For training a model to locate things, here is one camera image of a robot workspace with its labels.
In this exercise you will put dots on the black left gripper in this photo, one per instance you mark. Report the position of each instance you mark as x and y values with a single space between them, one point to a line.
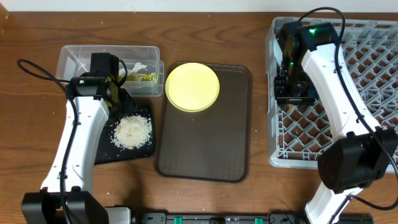
125 101

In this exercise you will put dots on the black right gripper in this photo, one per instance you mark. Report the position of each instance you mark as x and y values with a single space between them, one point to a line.
283 98

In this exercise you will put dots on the white plastic wrap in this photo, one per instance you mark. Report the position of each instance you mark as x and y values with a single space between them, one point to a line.
137 66

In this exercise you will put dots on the green snack wrapper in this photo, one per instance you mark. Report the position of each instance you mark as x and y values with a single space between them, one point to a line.
141 77

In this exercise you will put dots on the yellow plate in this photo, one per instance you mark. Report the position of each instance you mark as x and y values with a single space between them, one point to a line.
192 87

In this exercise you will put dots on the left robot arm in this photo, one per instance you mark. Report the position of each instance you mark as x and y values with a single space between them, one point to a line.
66 194

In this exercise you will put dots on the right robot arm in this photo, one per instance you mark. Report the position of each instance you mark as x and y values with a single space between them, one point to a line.
313 68

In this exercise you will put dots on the grey dishwasher rack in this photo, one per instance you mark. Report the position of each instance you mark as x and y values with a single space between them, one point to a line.
297 136

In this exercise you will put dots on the black waste tray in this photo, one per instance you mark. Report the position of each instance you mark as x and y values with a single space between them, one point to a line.
108 152

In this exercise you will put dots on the clear plastic bin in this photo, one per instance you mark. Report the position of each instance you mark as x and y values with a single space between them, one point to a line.
75 60

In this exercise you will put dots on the pile of white rice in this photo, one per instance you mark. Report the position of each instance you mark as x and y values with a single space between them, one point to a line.
132 132

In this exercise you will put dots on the dark brown serving tray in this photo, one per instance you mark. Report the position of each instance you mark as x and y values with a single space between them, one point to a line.
212 144

